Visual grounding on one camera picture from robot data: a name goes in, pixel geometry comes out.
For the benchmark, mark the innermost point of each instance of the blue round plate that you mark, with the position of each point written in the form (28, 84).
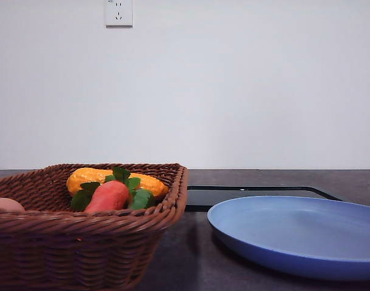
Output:
(311, 236)

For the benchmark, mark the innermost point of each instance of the brown egg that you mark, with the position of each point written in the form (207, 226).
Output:
(8, 205)

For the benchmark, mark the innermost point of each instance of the brown wicker basket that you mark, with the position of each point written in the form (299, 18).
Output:
(53, 245)

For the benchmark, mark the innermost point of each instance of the black rectangular tray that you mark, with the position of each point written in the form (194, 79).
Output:
(204, 198)

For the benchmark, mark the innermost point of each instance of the green toy leafy vegetable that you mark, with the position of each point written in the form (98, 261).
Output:
(138, 199)

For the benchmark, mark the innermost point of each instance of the red toy carrot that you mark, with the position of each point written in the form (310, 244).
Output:
(109, 196)

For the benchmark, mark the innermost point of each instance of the yellow toy corn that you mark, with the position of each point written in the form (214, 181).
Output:
(80, 176)

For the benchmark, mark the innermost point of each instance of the white wall power socket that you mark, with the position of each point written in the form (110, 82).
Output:
(119, 14)

